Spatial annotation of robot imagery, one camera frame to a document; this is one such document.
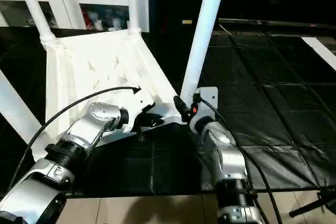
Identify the red bottle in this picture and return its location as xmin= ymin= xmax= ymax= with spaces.
xmin=83 ymin=8 xmax=91 ymax=28

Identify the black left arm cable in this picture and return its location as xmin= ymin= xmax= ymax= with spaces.
xmin=5 ymin=87 xmax=141 ymax=193

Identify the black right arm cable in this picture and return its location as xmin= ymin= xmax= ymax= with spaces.
xmin=197 ymin=94 xmax=284 ymax=224

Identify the white plastic table top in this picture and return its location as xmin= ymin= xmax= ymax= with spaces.
xmin=31 ymin=27 xmax=190 ymax=162

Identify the black work mat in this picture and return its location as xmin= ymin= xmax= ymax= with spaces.
xmin=0 ymin=25 xmax=336 ymax=196

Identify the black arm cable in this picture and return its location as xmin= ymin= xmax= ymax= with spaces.
xmin=197 ymin=94 xmax=284 ymax=224
xmin=5 ymin=87 xmax=141 ymax=193

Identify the white flat board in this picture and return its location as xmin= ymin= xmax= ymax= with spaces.
xmin=302 ymin=36 xmax=336 ymax=71

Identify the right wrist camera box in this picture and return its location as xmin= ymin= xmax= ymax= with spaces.
xmin=195 ymin=87 xmax=218 ymax=117

